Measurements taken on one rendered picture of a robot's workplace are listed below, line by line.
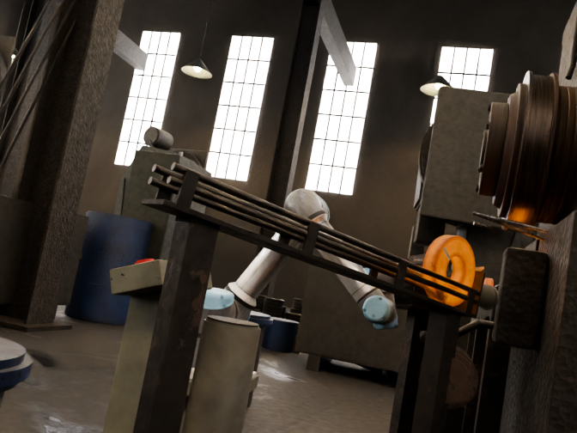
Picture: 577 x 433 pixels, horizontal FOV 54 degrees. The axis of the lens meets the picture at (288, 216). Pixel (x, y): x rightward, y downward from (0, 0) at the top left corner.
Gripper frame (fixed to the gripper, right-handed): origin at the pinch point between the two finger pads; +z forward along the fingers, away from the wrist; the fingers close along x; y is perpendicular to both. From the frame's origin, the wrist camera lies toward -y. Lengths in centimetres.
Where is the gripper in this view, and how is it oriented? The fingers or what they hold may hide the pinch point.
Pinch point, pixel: (479, 271)
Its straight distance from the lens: 176.0
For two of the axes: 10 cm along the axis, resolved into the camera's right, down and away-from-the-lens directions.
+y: -1.2, -9.7, 1.9
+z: 9.6, -1.7, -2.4
